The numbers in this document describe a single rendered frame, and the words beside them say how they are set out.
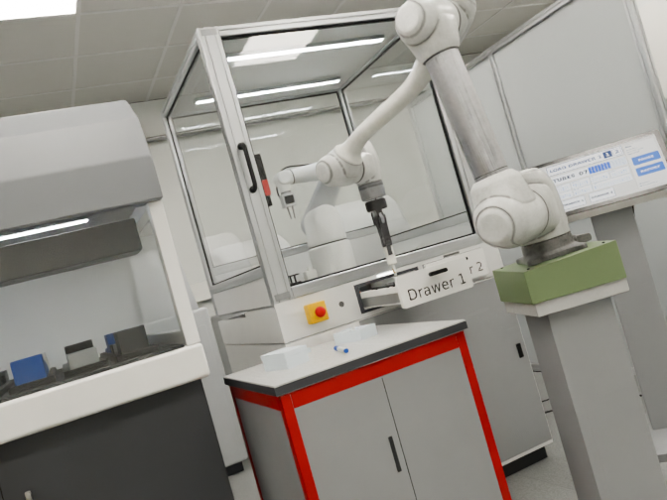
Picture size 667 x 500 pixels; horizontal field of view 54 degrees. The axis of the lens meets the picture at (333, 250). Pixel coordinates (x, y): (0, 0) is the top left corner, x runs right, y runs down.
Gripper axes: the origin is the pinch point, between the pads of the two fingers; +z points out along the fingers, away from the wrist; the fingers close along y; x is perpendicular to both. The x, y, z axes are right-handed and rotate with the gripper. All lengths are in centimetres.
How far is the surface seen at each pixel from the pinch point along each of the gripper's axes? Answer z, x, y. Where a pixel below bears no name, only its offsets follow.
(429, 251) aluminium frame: 3.4, -20.3, 31.6
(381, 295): 13.0, 6.2, 4.4
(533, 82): -70, -127, 137
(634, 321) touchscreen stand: 52, -92, 26
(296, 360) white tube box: 22, 40, -31
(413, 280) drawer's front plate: 10.0, -3.8, -10.3
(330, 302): 11.1, 24.2, 15.4
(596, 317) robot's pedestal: 33, -47, -42
